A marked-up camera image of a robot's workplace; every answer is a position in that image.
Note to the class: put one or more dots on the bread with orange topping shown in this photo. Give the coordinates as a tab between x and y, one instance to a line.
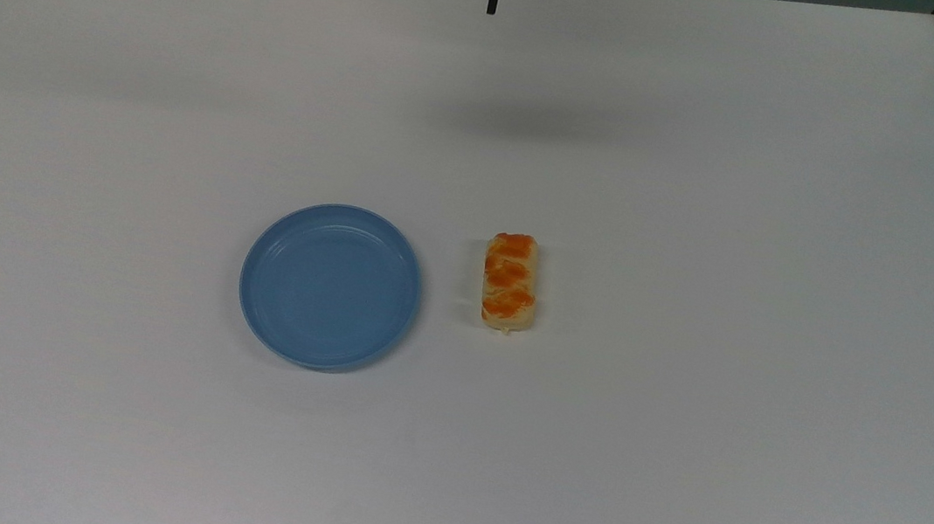
509	283

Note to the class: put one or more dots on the blue round plate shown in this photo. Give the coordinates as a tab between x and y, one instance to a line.
330	286

